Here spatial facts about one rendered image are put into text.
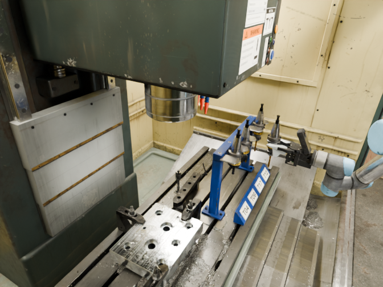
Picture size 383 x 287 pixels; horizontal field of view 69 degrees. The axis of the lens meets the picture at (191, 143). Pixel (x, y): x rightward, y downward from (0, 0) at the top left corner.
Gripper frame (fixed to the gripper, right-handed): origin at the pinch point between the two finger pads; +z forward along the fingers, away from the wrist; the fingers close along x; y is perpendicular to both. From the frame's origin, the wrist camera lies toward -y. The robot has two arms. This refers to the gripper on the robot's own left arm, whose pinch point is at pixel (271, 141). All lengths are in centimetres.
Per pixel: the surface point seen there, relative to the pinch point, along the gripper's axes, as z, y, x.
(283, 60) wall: 11, -28, 48
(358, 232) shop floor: -72, 116, 109
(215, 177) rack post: 14.6, 9.3, -29.0
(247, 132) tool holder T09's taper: 8.7, -7.3, -12.5
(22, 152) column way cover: 67, -9, -75
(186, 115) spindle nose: 16, -28, -55
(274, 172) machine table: -2.6, 29.3, 21.1
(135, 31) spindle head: 25, -50, -65
